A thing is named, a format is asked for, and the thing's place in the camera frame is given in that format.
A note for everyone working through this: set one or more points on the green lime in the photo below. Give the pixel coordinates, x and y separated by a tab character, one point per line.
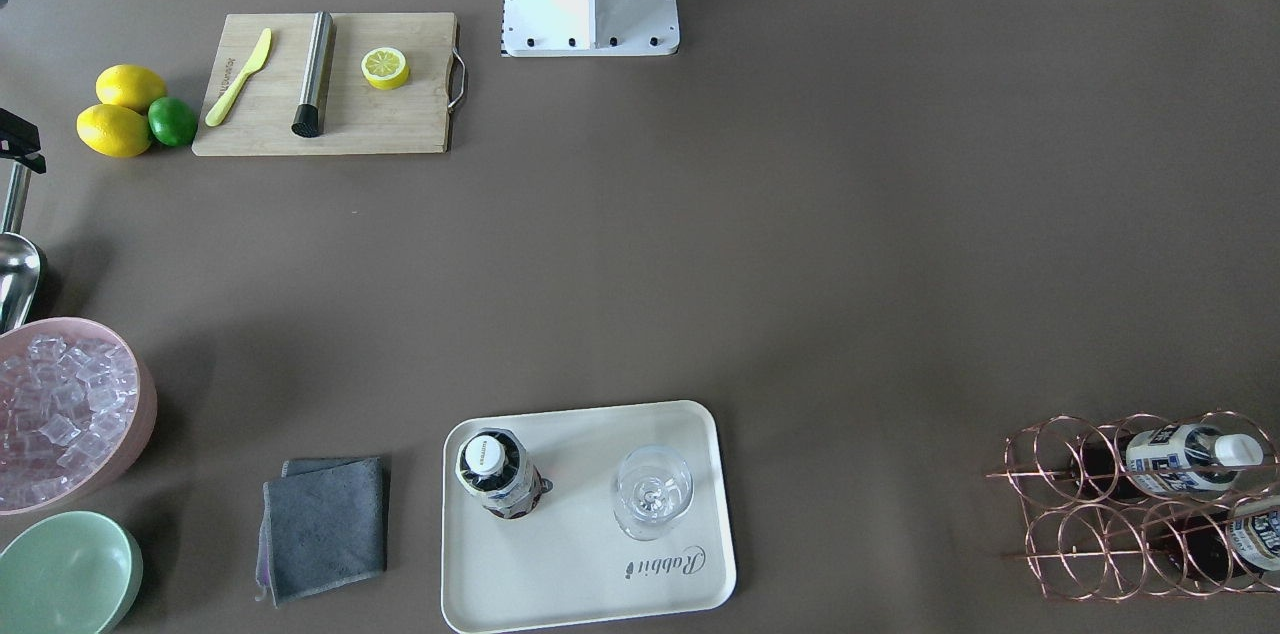
172	122

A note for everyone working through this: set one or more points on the tea bottle edge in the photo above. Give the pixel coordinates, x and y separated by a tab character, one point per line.
1221	546

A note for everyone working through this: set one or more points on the steel ice scoop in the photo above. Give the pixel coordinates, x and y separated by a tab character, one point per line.
22	261

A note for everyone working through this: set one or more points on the half lemon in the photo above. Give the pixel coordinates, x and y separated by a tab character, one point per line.
385	68

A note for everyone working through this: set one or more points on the green bowl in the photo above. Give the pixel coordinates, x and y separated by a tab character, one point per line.
77	572

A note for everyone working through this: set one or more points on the yellow plastic knife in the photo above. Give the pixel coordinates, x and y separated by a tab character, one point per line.
252	65

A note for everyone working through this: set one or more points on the grey folded cloth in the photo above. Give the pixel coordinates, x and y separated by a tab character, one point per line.
324	526

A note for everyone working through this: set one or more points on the bamboo cutting board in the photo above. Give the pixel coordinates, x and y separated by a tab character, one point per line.
356	119

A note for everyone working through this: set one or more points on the copper wire bottle basket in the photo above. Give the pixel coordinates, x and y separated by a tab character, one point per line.
1082	546

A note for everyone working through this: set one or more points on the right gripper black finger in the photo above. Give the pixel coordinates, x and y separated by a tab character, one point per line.
20	142

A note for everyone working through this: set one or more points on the tea bottle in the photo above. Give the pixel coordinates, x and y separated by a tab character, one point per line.
494	467
1174	460

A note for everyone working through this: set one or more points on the upper whole lemon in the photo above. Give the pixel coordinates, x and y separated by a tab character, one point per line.
132	86

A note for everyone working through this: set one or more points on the steel muddler black tip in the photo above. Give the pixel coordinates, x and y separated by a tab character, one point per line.
308	115

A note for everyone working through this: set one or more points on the whole lemon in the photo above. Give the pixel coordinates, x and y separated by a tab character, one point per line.
113	130
132	86

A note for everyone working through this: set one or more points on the pink bowl of ice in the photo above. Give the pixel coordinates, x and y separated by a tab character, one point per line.
79	406

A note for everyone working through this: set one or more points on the cream serving tray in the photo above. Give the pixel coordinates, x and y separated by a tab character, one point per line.
568	562

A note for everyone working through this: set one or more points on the clear wine glass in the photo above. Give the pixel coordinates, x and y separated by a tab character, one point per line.
652	488

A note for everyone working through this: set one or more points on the lower whole lemon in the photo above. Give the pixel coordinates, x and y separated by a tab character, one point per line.
113	130

